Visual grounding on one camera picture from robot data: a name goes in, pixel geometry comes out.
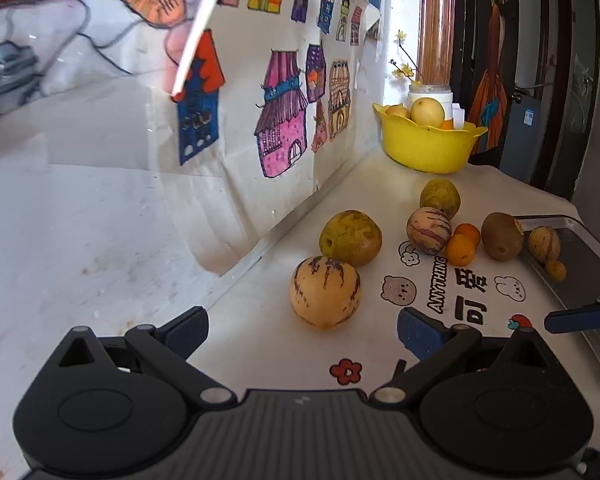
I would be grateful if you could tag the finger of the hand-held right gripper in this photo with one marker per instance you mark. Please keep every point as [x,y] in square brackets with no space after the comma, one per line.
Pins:
[577,320]

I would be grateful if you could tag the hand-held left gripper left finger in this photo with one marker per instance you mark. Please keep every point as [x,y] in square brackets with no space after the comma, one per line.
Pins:
[190,330]

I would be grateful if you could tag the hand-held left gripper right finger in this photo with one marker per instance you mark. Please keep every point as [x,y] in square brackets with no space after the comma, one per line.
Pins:
[420,332]

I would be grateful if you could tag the metal tray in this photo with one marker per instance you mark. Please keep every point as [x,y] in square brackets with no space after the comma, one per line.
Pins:
[587,260]

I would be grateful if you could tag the purple striped pepino melon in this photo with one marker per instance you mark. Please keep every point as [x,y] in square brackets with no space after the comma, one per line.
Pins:
[428,230]

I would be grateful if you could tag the large pale pepino melon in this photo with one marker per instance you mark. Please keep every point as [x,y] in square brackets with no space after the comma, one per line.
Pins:
[325,292]

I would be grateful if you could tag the brown kiwi with sticker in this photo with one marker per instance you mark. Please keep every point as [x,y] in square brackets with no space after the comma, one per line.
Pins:
[501,237]

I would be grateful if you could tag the small kumquat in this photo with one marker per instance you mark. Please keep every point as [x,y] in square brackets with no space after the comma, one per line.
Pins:
[556,270]

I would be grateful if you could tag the small tan pepino melon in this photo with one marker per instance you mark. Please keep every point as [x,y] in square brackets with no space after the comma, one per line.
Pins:
[544,244]

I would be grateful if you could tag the small orange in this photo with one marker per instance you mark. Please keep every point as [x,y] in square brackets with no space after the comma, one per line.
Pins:
[460,252]
[470,232]

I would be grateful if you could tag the round yellow-green fruit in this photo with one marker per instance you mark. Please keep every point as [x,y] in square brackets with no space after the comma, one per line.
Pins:
[351,237]

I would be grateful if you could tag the oval green fruit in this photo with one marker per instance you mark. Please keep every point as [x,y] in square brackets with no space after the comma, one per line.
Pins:
[440,197]

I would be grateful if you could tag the printed white tablecloth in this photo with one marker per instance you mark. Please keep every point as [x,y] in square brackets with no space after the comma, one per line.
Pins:
[380,185]

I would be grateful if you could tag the yellow plastic bowl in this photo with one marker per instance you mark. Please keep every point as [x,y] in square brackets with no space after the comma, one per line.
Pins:
[425,147]

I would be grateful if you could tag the grey blue panel with label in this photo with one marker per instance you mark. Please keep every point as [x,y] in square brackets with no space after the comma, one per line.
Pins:
[522,135]

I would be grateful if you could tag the orange in bowl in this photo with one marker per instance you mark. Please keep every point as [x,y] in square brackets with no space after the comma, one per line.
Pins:
[447,124]

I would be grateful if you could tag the white paper box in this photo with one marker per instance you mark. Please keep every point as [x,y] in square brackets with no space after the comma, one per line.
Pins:
[457,116]

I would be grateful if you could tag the large yellow pear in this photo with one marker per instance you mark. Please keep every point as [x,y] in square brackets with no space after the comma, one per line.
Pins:
[427,112]

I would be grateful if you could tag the small yellow pear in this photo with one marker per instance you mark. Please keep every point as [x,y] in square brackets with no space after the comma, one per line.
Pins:
[397,111]

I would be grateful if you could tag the house drawing poster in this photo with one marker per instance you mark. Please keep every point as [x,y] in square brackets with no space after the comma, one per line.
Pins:
[285,120]

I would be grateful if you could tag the orange dress painting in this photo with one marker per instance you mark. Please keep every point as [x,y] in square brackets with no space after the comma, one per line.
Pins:
[490,90]

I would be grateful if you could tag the copper coloured column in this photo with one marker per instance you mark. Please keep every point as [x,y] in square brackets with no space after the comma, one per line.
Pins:
[436,20]

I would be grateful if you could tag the dark wooden door frame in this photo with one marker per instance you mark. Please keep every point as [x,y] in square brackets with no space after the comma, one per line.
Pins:
[562,85]

